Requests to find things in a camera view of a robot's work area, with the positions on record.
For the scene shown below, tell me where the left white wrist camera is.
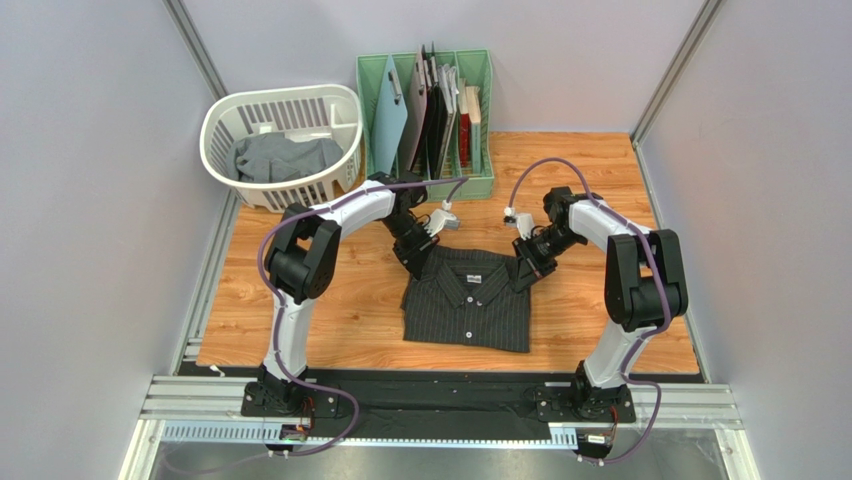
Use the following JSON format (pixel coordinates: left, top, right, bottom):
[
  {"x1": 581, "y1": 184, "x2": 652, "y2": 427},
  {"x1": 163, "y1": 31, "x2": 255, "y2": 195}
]
[{"x1": 424, "y1": 208, "x2": 461, "y2": 237}]

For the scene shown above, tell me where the mauve clipboard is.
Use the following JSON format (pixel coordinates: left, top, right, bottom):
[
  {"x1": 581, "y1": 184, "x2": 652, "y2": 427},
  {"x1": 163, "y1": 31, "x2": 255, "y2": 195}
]
[{"x1": 398, "y1": 46, "x2": 431, "y2": 171}]

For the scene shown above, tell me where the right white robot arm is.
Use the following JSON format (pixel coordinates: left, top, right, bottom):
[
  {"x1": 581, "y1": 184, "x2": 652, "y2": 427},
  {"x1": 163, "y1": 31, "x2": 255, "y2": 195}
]
[{"x1": 504, "y1": 187, "x2": 688, "y2": 408}]

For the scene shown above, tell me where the blue clipboard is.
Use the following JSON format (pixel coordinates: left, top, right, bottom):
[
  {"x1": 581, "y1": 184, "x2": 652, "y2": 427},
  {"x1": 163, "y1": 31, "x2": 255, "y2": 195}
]
[{"x1": 371, "y1": 55, "x2": 408, "y2": 174}]

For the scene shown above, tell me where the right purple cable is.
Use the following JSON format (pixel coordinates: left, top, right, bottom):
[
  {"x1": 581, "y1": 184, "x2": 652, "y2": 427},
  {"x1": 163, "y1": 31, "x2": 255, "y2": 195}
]
[{"x1": 507, "y1": 156, "x2": 674, "y2": 466}]

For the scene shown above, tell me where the white laundry basket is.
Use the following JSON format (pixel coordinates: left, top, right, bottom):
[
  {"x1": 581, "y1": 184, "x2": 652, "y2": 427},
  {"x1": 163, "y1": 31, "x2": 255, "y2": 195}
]
[{"x1": 199, "y1": 84, "x2": 364, "y2": 213}]

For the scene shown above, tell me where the aluminium rail frame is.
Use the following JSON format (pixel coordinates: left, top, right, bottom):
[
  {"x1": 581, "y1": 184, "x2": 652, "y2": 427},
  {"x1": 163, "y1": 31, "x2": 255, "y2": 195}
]
[{"x1": 117, "y1": 339, "x2": 761, "y2": 480}]

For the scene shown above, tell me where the black pinstriped long sleeve shirt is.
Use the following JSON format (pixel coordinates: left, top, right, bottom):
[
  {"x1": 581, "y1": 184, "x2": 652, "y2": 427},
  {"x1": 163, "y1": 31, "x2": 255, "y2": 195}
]
[{"x1": 401, "y1": 246, "x2": 531, "y2": 354}]

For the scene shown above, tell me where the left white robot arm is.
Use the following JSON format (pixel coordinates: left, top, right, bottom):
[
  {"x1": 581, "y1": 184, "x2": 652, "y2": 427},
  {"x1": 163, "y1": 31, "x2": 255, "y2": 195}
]
[{"x1": 257, "y1": 173, "x2": 457, "y2": 402}]

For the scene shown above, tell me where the black folder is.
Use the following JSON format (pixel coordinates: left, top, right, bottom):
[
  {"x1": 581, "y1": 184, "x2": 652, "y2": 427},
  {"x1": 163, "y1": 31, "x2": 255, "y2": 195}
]
[{"x1": 421, "y1": 45, "x2": 444, "y2": 180}]

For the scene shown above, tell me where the grey shirt in basket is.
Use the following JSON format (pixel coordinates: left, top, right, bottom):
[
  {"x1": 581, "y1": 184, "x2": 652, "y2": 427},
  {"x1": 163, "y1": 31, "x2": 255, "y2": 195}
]
[{"x1": 225, "y1": 132, "x2": 343, "y2": 184}]

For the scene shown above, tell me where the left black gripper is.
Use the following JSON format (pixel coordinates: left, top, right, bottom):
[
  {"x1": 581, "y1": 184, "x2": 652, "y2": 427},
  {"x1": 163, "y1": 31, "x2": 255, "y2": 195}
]
[{"x1": 382, "y1": 213, "x2": 441, "y2": 281}]

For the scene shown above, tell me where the red book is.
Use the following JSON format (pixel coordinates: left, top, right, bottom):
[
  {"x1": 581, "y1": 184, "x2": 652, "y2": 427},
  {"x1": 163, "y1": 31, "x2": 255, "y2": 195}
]
[{"x1": 457, "y1": 77, "x2": 471, "y2": 167}]

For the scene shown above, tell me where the green spine book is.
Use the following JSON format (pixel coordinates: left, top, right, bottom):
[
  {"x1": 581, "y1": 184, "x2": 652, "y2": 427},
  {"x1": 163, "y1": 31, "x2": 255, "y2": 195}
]
[{"x1": 465, "y1": 85, "x2": 483, "y2": 175}]

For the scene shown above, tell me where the green file organizer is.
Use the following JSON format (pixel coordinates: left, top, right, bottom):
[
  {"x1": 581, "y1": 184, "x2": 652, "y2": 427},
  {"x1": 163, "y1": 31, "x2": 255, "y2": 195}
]
[{"x1": 356, "y1": 49, "x2": 495, "y2": 201}]

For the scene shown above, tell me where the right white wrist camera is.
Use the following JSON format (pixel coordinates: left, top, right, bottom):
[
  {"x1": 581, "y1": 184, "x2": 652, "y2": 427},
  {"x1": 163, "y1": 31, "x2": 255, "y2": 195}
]
[{"x1": 503, "y1": 206, "x2": 535, "y2": 240}]

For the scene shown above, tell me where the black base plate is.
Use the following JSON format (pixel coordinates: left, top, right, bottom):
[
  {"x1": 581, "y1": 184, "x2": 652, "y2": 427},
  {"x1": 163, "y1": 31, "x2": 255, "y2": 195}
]
[{"x1": 240, "y1": 369, "x2": 636, "y2": 441}]

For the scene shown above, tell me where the grey notebook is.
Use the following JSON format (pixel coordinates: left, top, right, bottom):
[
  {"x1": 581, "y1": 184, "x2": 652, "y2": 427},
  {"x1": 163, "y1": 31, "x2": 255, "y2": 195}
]
[{"x1": 434, "y1": 64, "x2": 459, "y2": 178}]

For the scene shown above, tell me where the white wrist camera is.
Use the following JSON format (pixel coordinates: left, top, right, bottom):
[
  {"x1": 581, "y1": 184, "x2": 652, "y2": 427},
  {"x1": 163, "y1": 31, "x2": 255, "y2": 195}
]
[
  {"x1": 424, "y1": 208, "x2": 461, "y2": 237},
  {"x1": 503, "y1": 206, "x2": 535, "y2": 240}
]

